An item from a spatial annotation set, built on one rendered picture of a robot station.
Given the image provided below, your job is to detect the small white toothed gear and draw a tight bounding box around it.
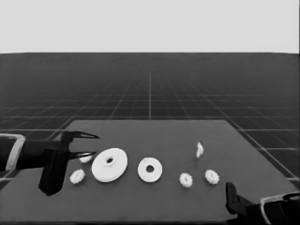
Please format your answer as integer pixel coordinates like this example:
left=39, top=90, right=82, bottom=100
left=69, top=168, right=86, bottom=185
left=78, top=155, right=94, bottom=164
left=179, top=172, right=194, bottom=188
left=204, top=169, right=220, bottom=186

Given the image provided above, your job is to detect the large thick white disc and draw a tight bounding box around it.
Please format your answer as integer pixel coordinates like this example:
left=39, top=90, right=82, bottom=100
left=91, top=147, right=128, bottom=183

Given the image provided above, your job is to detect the white round carrier with pins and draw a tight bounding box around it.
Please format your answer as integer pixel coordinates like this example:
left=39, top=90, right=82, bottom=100
left=137, top=157, right=163, bottom=184

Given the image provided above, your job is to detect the small white T-shaped piece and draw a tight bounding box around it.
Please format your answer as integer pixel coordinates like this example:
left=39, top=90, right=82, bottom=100
left=195, top=142, right=204, bottom=158

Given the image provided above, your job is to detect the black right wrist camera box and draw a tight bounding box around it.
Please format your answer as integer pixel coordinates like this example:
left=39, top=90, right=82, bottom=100
left=225, top=182, right=242, bottom=217

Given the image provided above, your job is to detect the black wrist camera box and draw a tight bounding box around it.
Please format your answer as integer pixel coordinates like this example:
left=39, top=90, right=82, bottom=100
left=225, top=182, right=242, bottom=217
left=37, top=147, right=68, bottom=198

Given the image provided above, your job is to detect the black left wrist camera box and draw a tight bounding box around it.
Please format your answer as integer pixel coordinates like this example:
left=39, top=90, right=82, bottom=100
left=37, top=147, right=68, bottom=198

